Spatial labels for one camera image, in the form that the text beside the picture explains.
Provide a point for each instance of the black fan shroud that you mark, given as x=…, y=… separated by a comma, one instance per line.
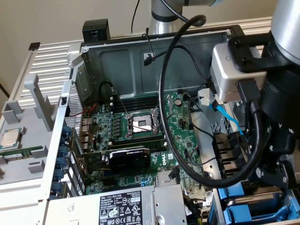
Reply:
x=225, y=152

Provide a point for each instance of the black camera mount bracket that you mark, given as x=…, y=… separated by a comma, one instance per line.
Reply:
x=236, y=50

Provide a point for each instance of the blue disk carrier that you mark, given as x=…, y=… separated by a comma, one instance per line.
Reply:
x=236, y=212

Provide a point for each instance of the lower blue drive caddy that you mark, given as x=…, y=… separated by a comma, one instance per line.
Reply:
x=216, y=208

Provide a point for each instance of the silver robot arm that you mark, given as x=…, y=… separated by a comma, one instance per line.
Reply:
x=288, y=28

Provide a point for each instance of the silver heatsink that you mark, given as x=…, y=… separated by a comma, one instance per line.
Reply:
x=162, y=180

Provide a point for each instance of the open grey PC case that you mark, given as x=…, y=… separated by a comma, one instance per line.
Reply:
x=105, y=70

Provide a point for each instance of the grey power supply unit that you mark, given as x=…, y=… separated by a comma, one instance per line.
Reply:
x=89, y=211

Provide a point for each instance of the hard disk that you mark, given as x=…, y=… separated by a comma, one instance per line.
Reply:
x=257, y=198

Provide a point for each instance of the black graphics card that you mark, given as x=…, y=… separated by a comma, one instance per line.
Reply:
x=131, y=161

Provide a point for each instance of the black expansion slot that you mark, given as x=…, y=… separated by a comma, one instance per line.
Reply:
x=110, y=182

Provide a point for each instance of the black RAM slot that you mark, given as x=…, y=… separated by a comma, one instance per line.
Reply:
x=131, y=107
x=138, y=141
x=131, y=102
x=154, y=147

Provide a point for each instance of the CPU socket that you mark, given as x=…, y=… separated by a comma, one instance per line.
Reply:
x=140, y=123

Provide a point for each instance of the silver socket cover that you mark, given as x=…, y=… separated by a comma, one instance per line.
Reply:
x=155, y=117

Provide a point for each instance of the green motherboard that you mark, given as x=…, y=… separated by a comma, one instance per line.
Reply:
x=185, y=131

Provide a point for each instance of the small black block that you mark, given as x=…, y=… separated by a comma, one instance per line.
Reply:
x=34, y=46

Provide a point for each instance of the grey parts rack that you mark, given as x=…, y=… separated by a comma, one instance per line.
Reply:
x=35, y=145

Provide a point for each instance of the black box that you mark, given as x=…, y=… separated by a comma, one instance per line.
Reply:
x=96, y=28

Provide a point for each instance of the green RAM stick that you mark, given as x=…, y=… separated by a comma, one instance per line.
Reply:
x=21, y=152

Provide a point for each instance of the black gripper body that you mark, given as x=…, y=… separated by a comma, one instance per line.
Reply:
x=281, y=100

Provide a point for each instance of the silver CPU chip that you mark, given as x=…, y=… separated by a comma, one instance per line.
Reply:
x=9, y=138

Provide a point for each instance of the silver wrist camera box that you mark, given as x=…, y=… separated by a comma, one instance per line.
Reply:
x=225, y=70

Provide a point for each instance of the blue slot clip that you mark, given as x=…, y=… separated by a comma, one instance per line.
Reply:
x=56, y=187
x=64, y=141
x=63, y=151
x=58, y=175
x=61, y=163
x=67, y=130

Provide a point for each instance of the silver coin battery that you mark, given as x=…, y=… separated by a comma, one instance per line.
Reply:
x=178, y=101

